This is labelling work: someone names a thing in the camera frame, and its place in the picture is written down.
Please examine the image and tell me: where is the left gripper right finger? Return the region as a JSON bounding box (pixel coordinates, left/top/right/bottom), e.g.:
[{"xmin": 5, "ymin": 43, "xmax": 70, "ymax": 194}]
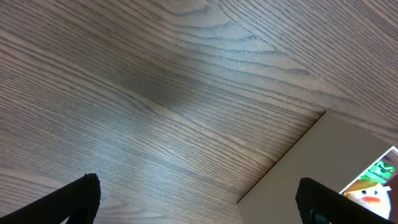
[{"xmin": 295, "ymin": 177, "xmax": 393, "ymax": 224}]

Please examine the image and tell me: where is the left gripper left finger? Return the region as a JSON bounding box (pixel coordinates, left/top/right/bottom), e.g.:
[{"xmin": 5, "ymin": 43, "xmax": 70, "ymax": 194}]
[{"xmin": 1, "ymin": 174, "xmax": 101, "ymax": 224}]

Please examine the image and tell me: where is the white box pink interior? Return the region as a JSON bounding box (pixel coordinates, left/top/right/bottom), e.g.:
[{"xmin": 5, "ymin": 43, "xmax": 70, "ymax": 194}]
[{"xmin": 238, "ymin": 111, "xmax": 396, "ymax": 224}]

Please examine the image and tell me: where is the white plush duck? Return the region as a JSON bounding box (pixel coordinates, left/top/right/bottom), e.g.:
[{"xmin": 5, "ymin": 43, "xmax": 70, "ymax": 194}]
[{"xmin": 342, "ymin": 180, "xmax": 391, "ymax": 220}]

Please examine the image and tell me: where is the green round toy wheel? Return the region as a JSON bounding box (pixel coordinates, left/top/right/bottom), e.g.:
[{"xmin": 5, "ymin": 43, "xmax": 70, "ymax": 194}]
[{"xmin": 359, "ymin": 161, "xmax": 396, "ymax": 184}]

